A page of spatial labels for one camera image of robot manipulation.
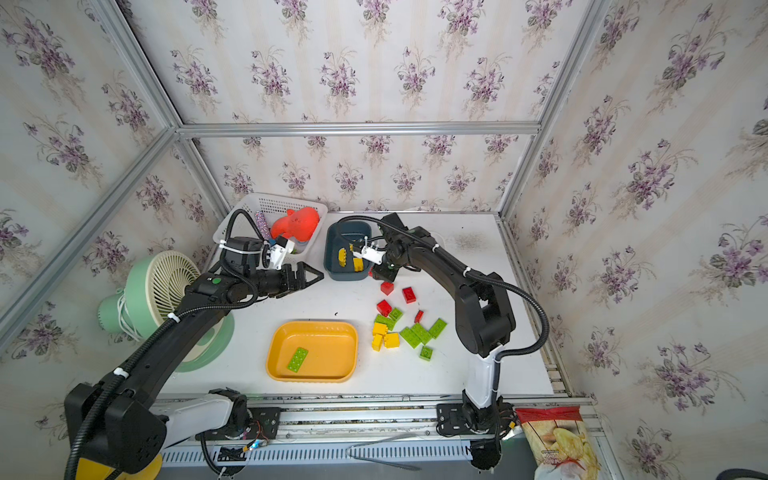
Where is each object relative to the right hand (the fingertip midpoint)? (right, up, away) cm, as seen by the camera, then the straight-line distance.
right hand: (390, 267), depth 91 cm
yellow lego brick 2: (-3, -18, -3) cm, 19 cm away
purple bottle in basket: (-48, +15, +19) cm, 54 cm away
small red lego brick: (+9, -15, -2) cm, 17 cm away
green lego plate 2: (-1, -17, 0) cm, 17 cm away
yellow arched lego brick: (-17, +2, +12) cm, 21 cm away
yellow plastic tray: (-22, -24, -7) cm, 33 cm away
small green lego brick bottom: (+10, -24, -7) cm, 27 cm away
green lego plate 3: (+10, -20, -3) cm, 22 cm away
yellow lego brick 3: (-4, -21, -8) cm, 22 cm away
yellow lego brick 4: (+1, -21, -5) cm, 22 cm away
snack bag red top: (+38, -37, -25) cm, 59 cm away
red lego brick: (-1, -7, +5) cm, 9 cm away
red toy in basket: (-32, +14, +14) cm, 38 cm away
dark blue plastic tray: (-18, +11, +18) cm, 28 cm away
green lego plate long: (+5, -20, -3) cm, 21 cm away
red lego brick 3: (-2, -13, 0) cm, 13 cm away
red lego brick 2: (+6, -9, +4) cm, 12 cm away
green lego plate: (-26, -25, -9) cm, 37 cm away
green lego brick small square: (+2, -15, 0) cm, 15 cm away
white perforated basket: (-45, +22, +23) cm, 55 cm away
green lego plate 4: (+14, -18, -2) cm, 23 cm away
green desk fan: (-52, -3, -28) cm, 59 cm away
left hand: (-20, -2, -15) cm, 25 cm away
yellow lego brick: (-11, 0, +10) cm, 15 cm away
